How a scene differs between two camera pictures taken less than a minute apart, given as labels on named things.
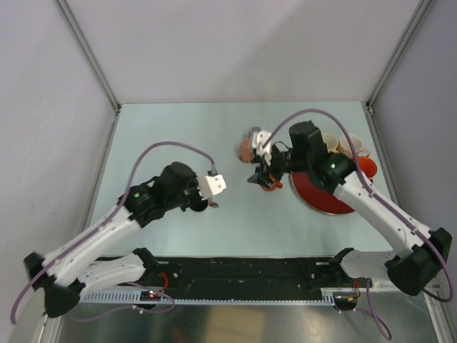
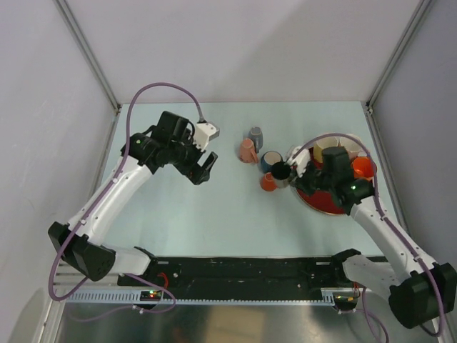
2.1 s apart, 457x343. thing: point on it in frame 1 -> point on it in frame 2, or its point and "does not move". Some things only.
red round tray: [315, 196] does not move
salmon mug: [245, 151] does not move
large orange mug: [368, 166] does not move
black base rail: [252, 275] does not move
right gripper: [268, 169] -> [300, 182]
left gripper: [197, 198] -> [196, 173]
